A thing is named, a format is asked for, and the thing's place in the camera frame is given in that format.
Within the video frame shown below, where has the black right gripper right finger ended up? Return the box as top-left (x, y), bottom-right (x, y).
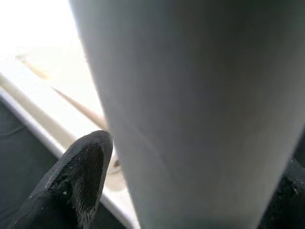
top-left (265, 158), bottom-right (305, 229)

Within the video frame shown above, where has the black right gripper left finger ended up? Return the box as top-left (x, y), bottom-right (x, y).
top-left (6, 130), bottom-right (113, 229)

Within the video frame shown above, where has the white plastic children table top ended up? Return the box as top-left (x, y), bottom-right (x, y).
top-left (0, 45), bottom-right (143, 229)

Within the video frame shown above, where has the white plastic table leg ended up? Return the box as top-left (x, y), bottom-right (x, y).
top-left (68, 0), bottom-right (305, 229)

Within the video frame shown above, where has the black tablecloth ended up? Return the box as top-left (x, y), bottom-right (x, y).
top-left (0, 94), bottom-right (305, 229)

